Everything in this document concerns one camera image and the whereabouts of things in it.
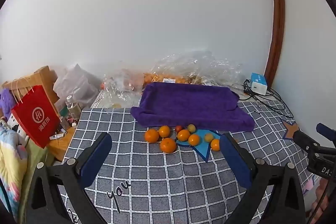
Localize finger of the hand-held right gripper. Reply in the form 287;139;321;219
316;123;336;142
292;130;336;156

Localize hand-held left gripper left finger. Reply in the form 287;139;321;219
26;132;113;224

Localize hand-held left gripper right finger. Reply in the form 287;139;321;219
220;133;307;224

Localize purple towel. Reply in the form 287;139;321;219
130;82;256;133

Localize person's right hand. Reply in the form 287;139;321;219
310;182;332;219

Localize wooden nightstand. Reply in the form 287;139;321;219
47;126;76;161

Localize clear plastic bottle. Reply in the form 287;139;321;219
66;95;80;119

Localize grey plaid bed sheet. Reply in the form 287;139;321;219
56;90;315;224

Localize white and blue box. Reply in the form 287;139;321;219
251;72;268;95

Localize red paper bag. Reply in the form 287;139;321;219
10;77;61;149

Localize crumpled clear plastic bag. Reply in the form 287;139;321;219
101;69;144;109

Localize grey plastic bag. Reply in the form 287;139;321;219
53;64;101;106

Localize white power strip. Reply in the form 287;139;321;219
7;109;28;140

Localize pastel blanket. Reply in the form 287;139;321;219
0;119;29;214

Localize purple plush cloth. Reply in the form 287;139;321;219
0;89;17;119

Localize clear plastic bag of oranges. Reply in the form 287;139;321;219
143;51;243;88

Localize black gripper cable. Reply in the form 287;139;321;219
308;182;332;224

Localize black cables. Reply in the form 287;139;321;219
243;79;294;119

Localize brown wooden door frame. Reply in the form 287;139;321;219
265;0;286;89

